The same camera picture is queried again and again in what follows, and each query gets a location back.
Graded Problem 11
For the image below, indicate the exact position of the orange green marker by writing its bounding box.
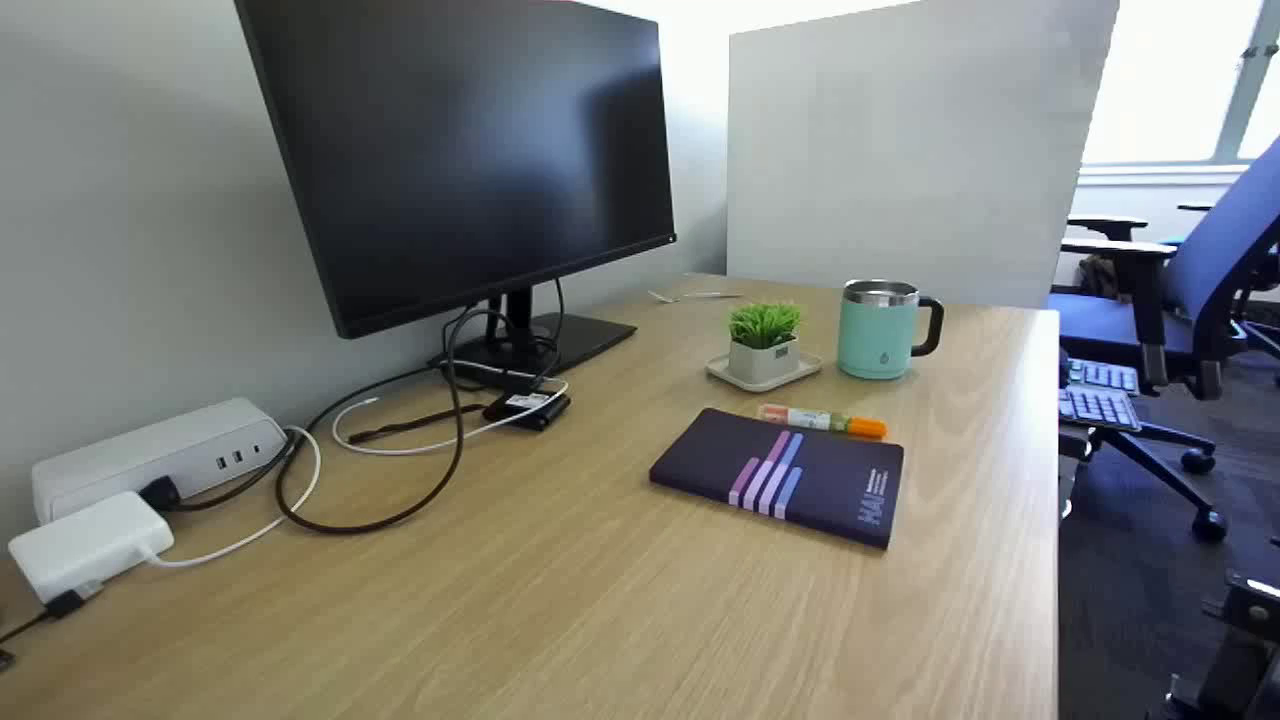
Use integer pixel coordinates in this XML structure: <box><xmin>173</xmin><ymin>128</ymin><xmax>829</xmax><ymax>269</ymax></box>
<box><xmin>755</xmin><ymin>406</ymin><xmax>887</xmax><ymax>439</ymax></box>

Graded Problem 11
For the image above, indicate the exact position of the teal mug black handle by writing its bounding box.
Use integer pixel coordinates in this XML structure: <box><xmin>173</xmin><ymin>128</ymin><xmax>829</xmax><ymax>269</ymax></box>
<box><xmin>834</xmin><ymin>280</ymin><xmax>942</xmax><ymax>383</ymax></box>

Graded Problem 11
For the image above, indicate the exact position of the white square plant tray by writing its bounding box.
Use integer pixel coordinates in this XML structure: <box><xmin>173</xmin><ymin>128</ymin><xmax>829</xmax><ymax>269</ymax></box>
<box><xmin>703</xmin><ymin>354</ymin><xmax>817</xmax><ymax>396</ymax></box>

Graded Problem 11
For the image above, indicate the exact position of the black small adapter dongle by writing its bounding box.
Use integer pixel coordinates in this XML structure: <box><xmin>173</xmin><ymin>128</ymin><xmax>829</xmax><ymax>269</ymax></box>
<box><xmin>484</xmin><ymin>391</ymin><xmax>568</xmax><ymax>431</ymax></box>

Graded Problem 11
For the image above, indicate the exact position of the small green potted plant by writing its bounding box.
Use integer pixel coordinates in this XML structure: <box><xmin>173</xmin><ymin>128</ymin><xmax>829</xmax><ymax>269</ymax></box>
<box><xmin>728</xmin><ymin>299</ymin><xmax>801</xmax><ymax>362</ymax></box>

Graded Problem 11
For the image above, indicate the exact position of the dark purple notebook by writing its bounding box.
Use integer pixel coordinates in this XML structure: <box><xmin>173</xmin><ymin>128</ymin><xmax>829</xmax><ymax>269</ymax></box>
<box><xmin>647</xmin><ymin>408</ymin><xmax>905</xmax><ymax>547</ymax></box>

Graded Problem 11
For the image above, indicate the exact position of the black computer monitor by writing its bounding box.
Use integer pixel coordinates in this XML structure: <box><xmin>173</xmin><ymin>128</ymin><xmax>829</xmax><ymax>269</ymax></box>
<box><xmin>236</xmin><ymin>0</ymin><xmax>677</xmax><ymax>373</ymax></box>

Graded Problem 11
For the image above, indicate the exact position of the white desk divider panel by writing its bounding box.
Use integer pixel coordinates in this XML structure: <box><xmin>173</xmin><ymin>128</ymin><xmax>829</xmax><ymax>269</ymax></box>
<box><xmin>728</xmin><ymin>0</ymin><xmax>1118</xmax><ymax>306</ymax></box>

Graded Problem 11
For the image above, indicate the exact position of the white power strip box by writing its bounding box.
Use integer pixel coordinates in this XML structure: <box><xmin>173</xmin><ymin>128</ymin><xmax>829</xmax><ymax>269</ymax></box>
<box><xmin>33</xmin><ymin>396</ymin><xmax>282</xmax><ymax>523</ymax></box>

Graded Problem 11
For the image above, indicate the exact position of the blue office chair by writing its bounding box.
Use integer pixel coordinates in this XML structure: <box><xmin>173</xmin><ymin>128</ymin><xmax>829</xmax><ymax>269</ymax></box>
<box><xmin>1047</xmin><ymin>141</ymin><xmax>1280</xmax><ymax>543</ymax></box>

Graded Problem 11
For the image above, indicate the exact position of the white power adapter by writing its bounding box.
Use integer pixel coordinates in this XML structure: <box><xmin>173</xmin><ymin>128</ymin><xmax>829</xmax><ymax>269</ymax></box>
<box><xmin>8</xmin><ymin>493</ymin><xmax>173</xmax><ymax>604</ymax></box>

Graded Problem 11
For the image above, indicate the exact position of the black thick cable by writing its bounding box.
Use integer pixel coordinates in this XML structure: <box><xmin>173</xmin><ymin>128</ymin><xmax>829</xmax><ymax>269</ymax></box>
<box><xmin>270</xmin><ymin>297</ymin><xmax>571</xmax><ymax>542</ymax></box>

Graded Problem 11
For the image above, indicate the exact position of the white cable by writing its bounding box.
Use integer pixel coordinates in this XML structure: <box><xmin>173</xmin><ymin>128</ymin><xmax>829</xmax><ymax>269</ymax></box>
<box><xmin>136</xmin><ymin>419</ymin><xmax>329</xmax><ymax>578</ymax></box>

